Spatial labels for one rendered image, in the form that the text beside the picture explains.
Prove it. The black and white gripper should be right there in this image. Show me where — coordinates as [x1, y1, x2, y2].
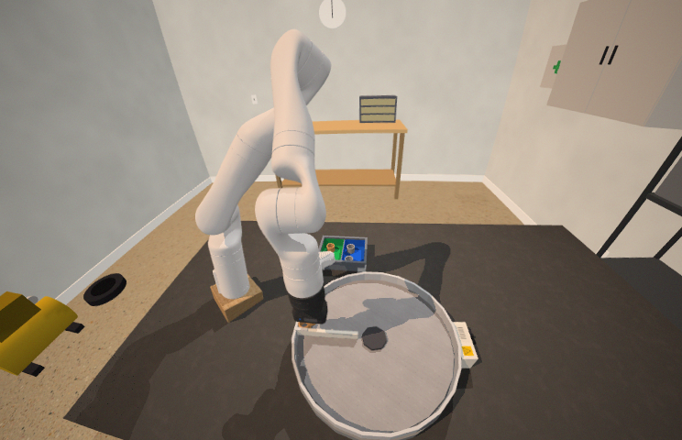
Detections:
[283, 251, 335, 325]

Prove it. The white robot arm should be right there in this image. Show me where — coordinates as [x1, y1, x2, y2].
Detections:
[195, 29, 331, 299]

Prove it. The grey two-compartment bin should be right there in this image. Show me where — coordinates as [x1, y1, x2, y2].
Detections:
[319, 236, 368, 272]

